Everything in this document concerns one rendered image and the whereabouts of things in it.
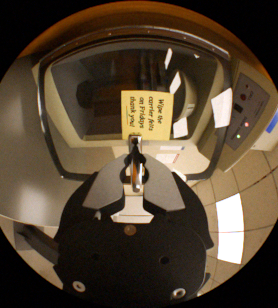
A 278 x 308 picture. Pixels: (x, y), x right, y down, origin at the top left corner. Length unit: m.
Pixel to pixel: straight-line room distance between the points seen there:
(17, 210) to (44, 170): 0.14
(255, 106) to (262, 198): 1.36
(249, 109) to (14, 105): 0.52
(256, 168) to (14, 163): 1.78
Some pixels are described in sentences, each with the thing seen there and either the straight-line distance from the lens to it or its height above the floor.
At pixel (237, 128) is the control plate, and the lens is 0.30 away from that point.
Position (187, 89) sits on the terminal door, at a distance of 0.17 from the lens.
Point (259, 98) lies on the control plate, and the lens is 0.29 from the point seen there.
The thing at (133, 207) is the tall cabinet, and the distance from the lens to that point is 3.05.
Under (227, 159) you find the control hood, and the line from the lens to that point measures 0.35.
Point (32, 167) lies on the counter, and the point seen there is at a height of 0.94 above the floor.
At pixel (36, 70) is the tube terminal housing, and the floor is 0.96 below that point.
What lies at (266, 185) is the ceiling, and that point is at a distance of 1.53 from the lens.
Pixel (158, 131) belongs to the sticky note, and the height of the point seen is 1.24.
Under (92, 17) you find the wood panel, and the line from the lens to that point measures 0.27.
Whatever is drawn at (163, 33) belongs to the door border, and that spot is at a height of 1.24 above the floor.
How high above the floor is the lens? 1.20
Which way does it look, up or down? 1 degrees down
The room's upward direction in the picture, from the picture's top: 90 degrees clockwise
